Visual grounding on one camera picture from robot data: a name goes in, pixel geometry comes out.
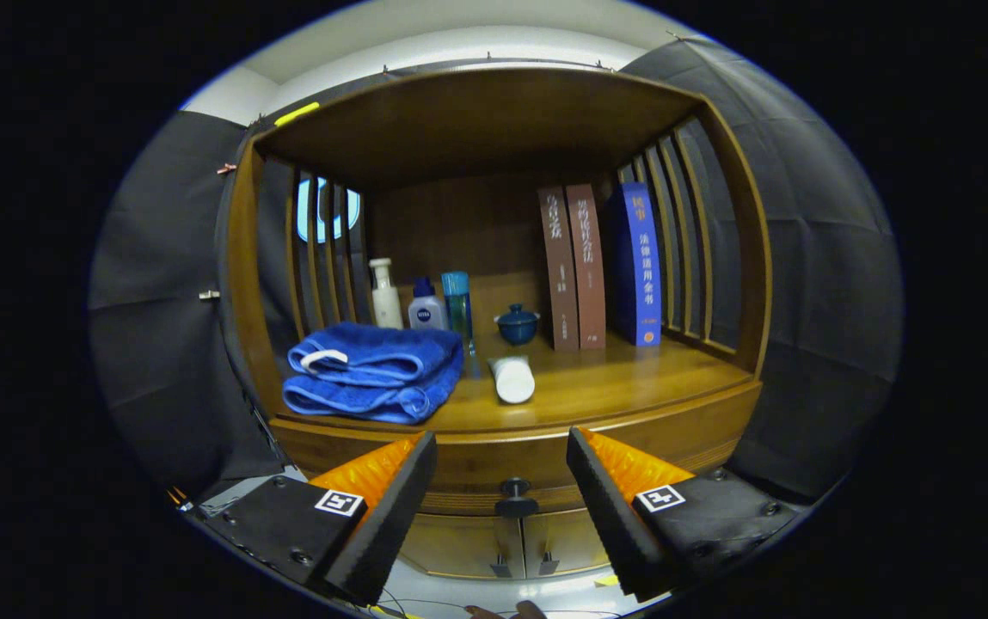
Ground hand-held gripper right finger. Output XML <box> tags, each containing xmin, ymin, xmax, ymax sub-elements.
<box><xmin>566</xmin><ymin>426</ymin><xmax>800</xmax><ymax>603</ymax></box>

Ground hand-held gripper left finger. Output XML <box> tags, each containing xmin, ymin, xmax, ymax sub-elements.
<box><xmin>197</xmin><ymin>430</ymin><xmax>439</xmax><ymax>607</ymax></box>

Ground white tube with green end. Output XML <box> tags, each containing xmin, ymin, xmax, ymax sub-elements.
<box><xmin>488</xmin><ymin>355</ymin><xmax>537</xmax><ymax>405</ymax></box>

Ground wooden cabinet door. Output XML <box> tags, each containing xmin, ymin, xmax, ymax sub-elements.
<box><xmin>524</xmin><ymin>509</ymin><xmax>611</xmax><ymax>577</ymax></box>
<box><xmin>399</xmin><ymin>513</ymin><xmax>526</xmax><ymax>579</ymax></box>

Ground wooden countertop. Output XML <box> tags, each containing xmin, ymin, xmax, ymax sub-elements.
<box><xmin>274</xmin><ymin>331</ymin><xmax>757</xmax><ymax>435</ymax></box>

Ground wooden cabinet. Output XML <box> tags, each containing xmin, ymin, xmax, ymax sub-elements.
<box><xmin>223</xmin><ymin>67</ymin><xmax>774</xmax><ymax>581</ymax></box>

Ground folded blue towel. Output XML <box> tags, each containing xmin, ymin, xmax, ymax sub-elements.
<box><xmin>282</xmin><ymin>322</ymin><xmax>465</xmax><ymax>426</ymax></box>

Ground white bottle with blue cap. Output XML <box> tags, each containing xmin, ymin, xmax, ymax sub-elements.
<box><xmin>408</xmin><ymin>277</ymin><xmax>448</xmax><ymax>332</ymax></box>

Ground white pump bottle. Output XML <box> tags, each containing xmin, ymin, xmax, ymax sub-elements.
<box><xmin>369</xmin><ymin>258</ymin><xmax>404</xmax><ymax>330</ymax></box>

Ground blue lidded teacup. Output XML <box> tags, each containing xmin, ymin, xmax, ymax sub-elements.
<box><xmin>494</xmin><ymin>303</ymin><xmax>541</xmax><ymax>346</ymax></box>

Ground clear teal bottle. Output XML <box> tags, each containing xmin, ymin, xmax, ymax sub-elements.
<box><xmin>442</xmin><ymin>272</ymin><xmax>476</xmax><ymax>358</ymax></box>

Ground light brown book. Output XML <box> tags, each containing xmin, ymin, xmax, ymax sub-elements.
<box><xmin>565</xmin><ymin>183</ymin><xmax>607</xmax><ymax>350</ymax></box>

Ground blue book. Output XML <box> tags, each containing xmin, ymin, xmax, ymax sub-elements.
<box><xmin>610</xmin><ymin>181</ymin><xmax>662</xmax><ymax>347</ymax></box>

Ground dark brown book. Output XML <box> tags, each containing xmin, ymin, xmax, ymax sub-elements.
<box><xmin>537</xmin><ymin>187</ymin><xmax>580</xmax><ymax>352</ymax></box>

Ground black backdrop cloth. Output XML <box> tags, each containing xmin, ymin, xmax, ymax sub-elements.
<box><xmin>88</xmin><ymin>39</ymin><xmax>905</xmax><ymax>504</ymax></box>

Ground thin floor cables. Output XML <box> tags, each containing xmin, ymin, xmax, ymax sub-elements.
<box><xmin>369</xmin><ymin>589</ymin><xmax>623</xmax><ymax>619</ymax></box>

